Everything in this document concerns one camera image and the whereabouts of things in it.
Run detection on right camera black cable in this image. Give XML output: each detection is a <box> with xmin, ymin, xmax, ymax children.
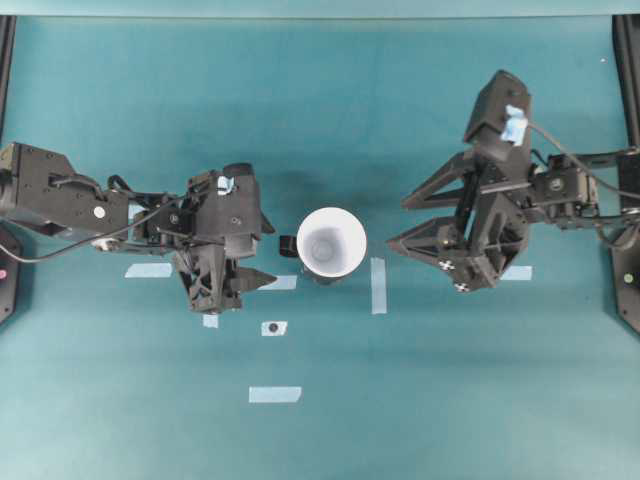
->
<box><xmin>524</xmin><ymin>119</ymin><xmax>640</xmax><ymax>241</ymax></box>

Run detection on blue tape strip right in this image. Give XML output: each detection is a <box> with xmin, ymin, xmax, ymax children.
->
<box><xmin>501</xmin><ymin>265</ymin><xmax>533</xmax><ymax>281</ymax></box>

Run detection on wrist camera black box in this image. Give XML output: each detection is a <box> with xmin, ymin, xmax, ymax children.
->
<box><xmin>213</xmin><ymin>163</ymin><xmax>261</xmax><ymax>237</ymax></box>
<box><xmin>463</xmin><ymin>70</ymin><xmax>532</xmax><ymax>162</ymax></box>

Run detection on white paper cup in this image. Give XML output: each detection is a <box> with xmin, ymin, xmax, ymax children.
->
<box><xmin>296</xmin><ymin>207</ymin><xmax>367</xmax><ymax>283</ymax></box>

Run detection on black cup holder with handle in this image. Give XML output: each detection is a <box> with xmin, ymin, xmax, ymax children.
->
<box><xmin>278</xmin><ymin>235</ymin><xmax>350</xmax><ymax>286</ymax></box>

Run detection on tape piece with black dot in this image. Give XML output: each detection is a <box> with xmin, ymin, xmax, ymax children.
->
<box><xmin>261</xmin><ymin>321</ymin><xmax>288</xmax><ymax>336</ymax></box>

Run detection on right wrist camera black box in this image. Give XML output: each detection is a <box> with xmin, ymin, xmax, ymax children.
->
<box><xmin>463</xmin><ymin>70</ymin><xmax>532</xmax><ymax>162</ymax></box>

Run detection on blue tape strip left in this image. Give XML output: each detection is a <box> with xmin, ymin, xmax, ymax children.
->
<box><xmin>125</xmin><ymin>263</ymin><xmax>173</xmax><ymax>279</ymax></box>

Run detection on blue tape strip under gripper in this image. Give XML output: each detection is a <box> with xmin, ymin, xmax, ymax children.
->
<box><xmin>260</xmin><ymin>275</ymin><xmax>297</xmax><ymax>290</ymax></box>

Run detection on left camera black cable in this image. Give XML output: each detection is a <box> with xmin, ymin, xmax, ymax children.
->
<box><xmin>0</xmin><ymin>192</ymin><xmax>196</xmax><ymax>264</ymax></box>

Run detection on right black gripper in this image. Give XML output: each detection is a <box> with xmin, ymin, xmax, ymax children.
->
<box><xmin>386</xmin><ymin>147</ymin><xmax>533</xmax><ymax>293</ymax></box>

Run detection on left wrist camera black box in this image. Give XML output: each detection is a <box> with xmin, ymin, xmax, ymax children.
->
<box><xmin>213</xmin><ymin>163</ymin><xmax>261</xmax><ymax>237</ymax></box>

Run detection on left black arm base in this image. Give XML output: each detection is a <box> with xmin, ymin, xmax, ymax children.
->
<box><xmin>1</xmin><ymin>15</ymin><xmax>22</xmax><ymax>323</ymax></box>

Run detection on blue tape strip bottom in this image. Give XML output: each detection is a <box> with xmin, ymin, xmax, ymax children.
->
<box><xmin>248</xmin><ymin>386</ymin><xmax>302</xmax><ymax>404</ymax></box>

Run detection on camera black cable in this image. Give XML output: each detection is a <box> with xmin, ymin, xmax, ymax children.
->
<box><xmin>524</xmin><ymin>119</ymin><xmax>640</xmax><ymax>241</ymax></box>
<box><xmin>0</xmin><ymin>192</ymin><xmax>196</xmax><ymax>264</ymax></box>

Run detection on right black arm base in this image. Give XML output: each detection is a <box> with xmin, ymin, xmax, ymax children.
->
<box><xmin>611</xmin><ymin>14</ymin><xmax>639</xmax><ymax>332</ymax></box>

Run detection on blue tape strip on table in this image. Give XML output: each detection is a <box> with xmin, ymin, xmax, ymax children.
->
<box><xmin>370</xmin><ymin>257</ymin><xmax>388</xmax><ymax>315</ymax></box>

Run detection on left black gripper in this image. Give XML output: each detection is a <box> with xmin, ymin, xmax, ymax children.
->
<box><xmin>173</xmin><ymin>172</ymin><xmax>276</xmax><ymax>314</ymax></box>

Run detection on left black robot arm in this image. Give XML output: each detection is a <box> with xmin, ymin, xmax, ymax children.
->
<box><xmin>1</xmin><ymin>143</ymin><xmax>276</xmax><ymax>314</ymax></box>

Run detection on small blue tape piece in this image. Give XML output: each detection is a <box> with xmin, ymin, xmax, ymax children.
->
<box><xmin>202</xmin><ymin>314</ymin><xmax>219</xmax><ymax>329</ymax></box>

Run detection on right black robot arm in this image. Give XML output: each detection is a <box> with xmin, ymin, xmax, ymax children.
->
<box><xmin>387</xmin><ymin>147</ymin><xmax>639</xmax><ymax>292</ymax></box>

